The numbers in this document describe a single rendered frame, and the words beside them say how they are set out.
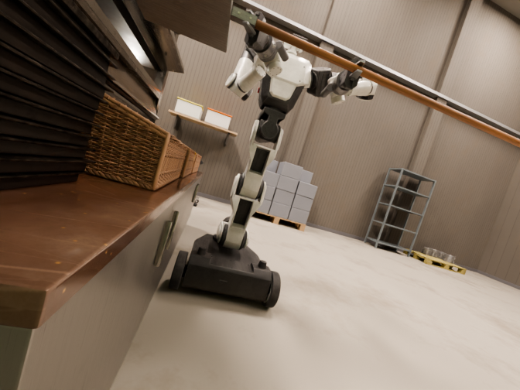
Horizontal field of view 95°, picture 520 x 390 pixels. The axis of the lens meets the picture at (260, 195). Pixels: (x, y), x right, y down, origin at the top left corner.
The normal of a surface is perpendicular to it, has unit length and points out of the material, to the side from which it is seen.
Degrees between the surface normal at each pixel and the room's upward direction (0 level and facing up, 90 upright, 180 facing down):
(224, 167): 90
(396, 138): 90
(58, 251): 0
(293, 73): 91
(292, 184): 90
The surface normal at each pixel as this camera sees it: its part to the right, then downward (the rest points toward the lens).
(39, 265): 0.29, -0.95
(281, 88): 0.11, 0.11
